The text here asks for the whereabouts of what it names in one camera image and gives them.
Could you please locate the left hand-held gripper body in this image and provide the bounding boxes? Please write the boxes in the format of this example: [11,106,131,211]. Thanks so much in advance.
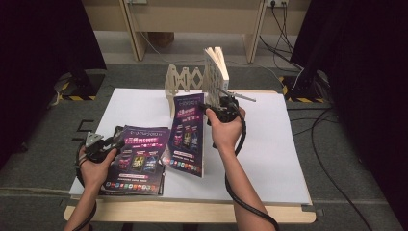
[77,131,114,164]

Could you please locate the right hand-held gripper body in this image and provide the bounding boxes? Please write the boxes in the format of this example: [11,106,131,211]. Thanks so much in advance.
[206,89,258,125]

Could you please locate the purple book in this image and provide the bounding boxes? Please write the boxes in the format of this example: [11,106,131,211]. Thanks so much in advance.
[99,124,172,196]
[159,92,206,179]

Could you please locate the white book with picture grid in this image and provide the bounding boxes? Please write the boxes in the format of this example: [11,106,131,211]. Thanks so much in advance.
[202,46,231,108]

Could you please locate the beige expandable book rack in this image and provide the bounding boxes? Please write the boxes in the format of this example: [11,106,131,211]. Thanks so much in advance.
[164,64,210,117]

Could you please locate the person's right hand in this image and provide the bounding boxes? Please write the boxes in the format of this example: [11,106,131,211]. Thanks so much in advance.
[205,107,246,154]

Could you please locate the person's left hand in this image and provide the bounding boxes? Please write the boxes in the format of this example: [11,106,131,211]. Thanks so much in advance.
[78,146,118,194]

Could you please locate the black stand base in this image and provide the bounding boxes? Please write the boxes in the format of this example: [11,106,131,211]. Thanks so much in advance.
[278,68,329,104]
[47,68,107,102]

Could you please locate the beige wooden desk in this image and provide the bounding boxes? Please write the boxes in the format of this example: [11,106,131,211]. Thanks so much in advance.
[81,0,312,64]

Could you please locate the black curtain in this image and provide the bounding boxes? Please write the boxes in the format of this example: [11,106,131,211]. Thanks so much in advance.
[0,0,108,169]
[290,0,408,222]

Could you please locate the thin black floor cable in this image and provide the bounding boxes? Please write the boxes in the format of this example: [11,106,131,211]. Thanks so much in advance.
[287,107,340,138]

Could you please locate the black plugged cable bundle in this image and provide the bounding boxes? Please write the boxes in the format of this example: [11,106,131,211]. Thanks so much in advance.
[259,0,305,71]

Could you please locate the long black floor cable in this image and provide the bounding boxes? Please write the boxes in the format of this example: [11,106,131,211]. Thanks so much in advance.
[310,108,374,231]

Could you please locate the white wall socket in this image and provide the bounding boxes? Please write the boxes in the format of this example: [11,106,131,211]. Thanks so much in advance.
[266,0,291,8]

